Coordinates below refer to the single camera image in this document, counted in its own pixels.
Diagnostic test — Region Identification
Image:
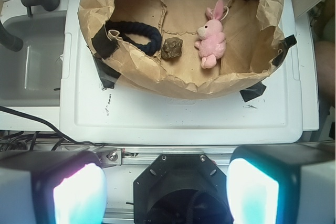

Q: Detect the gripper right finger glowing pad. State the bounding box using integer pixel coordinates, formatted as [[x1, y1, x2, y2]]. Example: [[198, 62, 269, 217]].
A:
[[226, 144, 335, 223]]

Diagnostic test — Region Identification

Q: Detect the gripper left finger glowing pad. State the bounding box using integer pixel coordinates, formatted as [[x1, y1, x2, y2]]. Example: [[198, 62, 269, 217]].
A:
[[1, 151, 107, 223]]

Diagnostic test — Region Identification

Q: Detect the pink plush bunny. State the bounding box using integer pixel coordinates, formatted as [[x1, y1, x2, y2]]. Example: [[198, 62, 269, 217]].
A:
[[194, 0, 229, 69]]

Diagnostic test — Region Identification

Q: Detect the white plastic bin lid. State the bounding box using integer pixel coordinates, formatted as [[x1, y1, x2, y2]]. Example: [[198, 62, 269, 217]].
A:
[[60, 0, 303, 146]]

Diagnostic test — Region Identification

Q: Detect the grey sink basin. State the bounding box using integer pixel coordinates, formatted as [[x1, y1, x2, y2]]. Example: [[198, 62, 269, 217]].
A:
[[1, 11, 66, 107]]

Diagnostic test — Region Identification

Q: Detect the brown rock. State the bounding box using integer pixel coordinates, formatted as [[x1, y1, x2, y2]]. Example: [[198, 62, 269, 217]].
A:
[[161, 37, 183, 60]]

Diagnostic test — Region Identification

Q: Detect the aluminium rail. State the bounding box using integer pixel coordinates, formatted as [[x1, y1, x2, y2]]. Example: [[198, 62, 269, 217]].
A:
[[89, 145, 237, 167]]

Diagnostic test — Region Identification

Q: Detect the black cable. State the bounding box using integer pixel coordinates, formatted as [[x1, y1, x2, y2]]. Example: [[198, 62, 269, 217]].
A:
[[0, 105, 106, 148]]

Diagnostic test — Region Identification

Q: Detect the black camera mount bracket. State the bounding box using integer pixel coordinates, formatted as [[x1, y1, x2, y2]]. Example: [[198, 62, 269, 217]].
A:
[[133, 155, 234, 223]]

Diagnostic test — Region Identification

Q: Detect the dark blue rope ring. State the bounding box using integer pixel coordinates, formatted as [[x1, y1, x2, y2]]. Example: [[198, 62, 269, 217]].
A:
[[105, 20, 162, 57]]

